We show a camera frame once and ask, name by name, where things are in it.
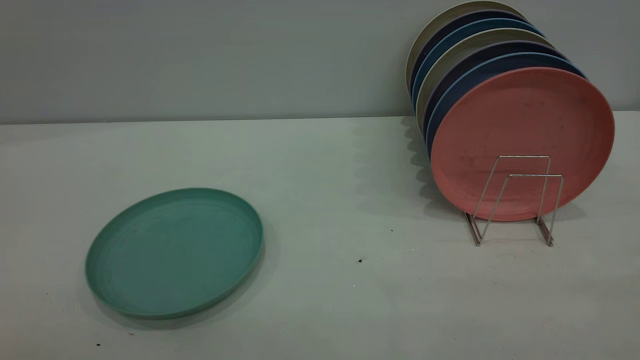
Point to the blue round plate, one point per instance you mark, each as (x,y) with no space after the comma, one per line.
(495,23)
(505,60)

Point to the pink round plate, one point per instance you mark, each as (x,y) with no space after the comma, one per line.
(520,125)

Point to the green round plate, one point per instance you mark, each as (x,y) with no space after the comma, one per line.
(175,255)

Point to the dark purple round plate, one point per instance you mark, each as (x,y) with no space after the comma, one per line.
(490,14)
(500,47)

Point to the beige round plate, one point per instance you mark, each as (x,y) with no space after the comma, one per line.
(475,6)
(495,34)

